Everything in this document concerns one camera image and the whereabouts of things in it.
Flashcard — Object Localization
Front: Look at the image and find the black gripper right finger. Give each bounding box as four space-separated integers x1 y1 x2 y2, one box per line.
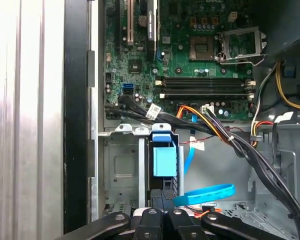
162 189 295 240

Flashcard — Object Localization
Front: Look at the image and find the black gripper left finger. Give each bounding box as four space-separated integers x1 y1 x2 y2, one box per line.
54 189 164 240

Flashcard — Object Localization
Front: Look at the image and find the hard disk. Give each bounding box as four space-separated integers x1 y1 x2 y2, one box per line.
147 123 181 198

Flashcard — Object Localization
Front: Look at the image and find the grey disk bay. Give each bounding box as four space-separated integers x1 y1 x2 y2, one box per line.
103 123 185 218

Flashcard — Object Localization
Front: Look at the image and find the black PC case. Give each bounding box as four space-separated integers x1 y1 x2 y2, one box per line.
62 0 300 240

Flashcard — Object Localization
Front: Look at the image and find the grey optical drive cage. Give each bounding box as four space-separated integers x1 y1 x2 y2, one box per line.
249 122 300 240

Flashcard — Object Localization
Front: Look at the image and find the black RAM slot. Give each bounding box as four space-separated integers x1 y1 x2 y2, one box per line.
156 87 256 94
156 92 256 100
156 81 256 89
156 76 256 83

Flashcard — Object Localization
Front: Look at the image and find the blue data port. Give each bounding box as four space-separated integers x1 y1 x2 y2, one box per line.
121 83 136 95

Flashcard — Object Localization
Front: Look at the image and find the green motherboard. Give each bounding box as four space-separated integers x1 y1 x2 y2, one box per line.
103 0 257 122

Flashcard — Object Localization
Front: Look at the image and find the CPU socket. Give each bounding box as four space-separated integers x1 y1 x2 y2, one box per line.
188 34 215 62

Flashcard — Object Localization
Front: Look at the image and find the black graphics card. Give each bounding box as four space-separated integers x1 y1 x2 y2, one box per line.
145 0 161 63

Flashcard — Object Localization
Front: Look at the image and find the metal socket cover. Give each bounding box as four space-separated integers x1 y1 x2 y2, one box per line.
216 25 268 62

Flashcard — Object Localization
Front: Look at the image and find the beige expansion slot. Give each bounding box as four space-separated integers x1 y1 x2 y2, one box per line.
125 0 135 46

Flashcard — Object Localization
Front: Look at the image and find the black expansion slot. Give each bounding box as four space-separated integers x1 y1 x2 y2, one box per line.
114 0 124 57

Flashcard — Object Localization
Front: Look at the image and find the grey power supply unit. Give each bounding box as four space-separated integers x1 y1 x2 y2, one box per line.
249 0 300 68

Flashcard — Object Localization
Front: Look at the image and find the blue data wire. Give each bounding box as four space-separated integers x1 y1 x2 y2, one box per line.
171 113 237 207

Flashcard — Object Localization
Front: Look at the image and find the black cable bundle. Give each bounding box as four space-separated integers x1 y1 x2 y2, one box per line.
103 96 300 240

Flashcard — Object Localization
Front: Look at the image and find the orange power wire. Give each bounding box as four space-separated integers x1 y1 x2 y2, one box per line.
176 104 233 141

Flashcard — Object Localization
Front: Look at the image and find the multicoloured power wire bundle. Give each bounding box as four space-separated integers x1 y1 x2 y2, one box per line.
249 63 285 148

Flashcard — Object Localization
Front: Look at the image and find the locking lever wire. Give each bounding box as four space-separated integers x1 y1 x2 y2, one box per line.
218 53 267 67

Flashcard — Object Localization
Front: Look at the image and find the yellow wire bundle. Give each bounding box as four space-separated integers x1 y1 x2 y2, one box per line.
274 61 300 111

